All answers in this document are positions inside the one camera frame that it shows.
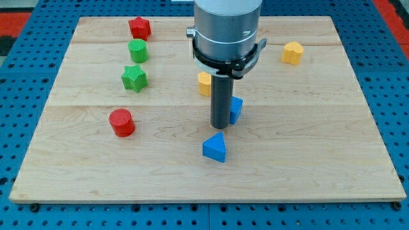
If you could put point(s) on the wooden board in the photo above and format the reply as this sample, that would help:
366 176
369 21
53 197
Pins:
305 134

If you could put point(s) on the green star block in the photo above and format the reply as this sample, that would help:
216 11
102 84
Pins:
134 78

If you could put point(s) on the blue triangle block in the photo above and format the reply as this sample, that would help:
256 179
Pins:
215 148

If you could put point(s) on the green cylinder block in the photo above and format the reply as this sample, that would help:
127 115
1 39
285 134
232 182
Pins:
138 50

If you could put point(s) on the yellow heart block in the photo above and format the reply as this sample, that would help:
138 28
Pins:
292 53

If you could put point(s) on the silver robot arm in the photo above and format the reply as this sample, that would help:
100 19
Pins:
224 30

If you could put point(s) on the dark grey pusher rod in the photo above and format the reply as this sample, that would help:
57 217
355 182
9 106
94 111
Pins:
221 95

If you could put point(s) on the red star block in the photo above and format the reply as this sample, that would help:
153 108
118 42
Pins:
140 28

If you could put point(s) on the red cylinder block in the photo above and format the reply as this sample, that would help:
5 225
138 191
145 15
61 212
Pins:
121 122

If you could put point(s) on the yellow hexagon block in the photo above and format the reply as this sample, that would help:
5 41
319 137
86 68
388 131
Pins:
204 83

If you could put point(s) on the blue cube block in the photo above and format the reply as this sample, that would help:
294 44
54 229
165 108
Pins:
235 109

